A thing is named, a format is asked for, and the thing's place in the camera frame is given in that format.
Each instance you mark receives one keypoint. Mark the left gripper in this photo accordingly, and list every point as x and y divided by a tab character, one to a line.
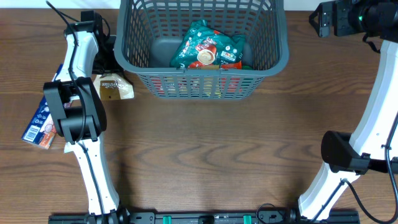
117	68

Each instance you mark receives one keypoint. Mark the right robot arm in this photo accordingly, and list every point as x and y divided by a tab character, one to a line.
373	144

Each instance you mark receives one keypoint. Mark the grey plastic basket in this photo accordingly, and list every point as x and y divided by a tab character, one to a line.
150	32

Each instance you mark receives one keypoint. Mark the beige Pantree snack bag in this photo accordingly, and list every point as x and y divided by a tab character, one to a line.
112	86

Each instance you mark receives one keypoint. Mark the small teal tissue packet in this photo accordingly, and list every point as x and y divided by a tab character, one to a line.
68	148

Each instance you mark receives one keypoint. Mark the green Nescafe coffee bag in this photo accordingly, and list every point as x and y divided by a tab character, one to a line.
203	47

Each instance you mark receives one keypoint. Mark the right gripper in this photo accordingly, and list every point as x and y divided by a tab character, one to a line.
328	19

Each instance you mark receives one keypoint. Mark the blue Kleenex tissue box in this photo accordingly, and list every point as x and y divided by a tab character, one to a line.
41	130

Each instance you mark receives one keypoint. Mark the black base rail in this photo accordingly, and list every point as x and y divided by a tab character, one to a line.
202	217

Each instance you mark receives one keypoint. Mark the green lid jar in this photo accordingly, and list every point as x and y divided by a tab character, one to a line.
246	67

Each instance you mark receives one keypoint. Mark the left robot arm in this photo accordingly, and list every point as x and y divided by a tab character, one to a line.
79	115

